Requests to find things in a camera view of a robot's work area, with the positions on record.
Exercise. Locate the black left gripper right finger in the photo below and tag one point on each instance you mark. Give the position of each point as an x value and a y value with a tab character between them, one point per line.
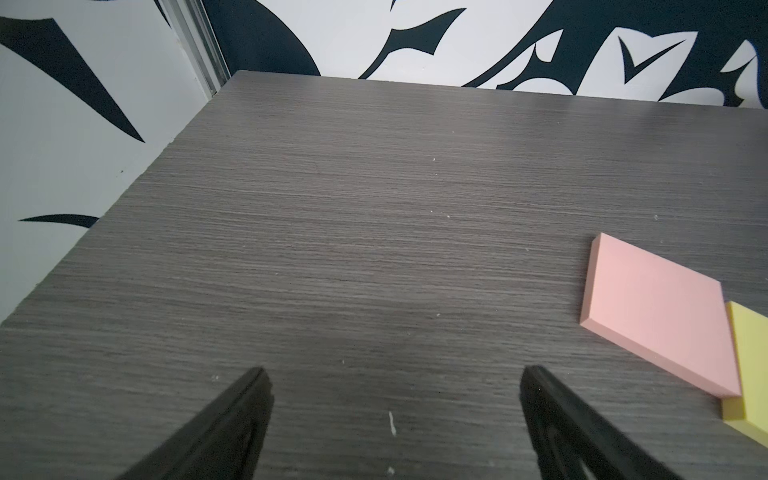
573	441

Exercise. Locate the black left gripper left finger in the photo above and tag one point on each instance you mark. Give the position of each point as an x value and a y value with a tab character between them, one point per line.
223	441

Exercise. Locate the pink sticky note pad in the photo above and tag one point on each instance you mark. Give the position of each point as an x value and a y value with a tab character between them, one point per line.
663	312

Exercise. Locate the yellow sticky note pad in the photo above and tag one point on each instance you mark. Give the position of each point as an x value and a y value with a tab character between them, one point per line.
748	413

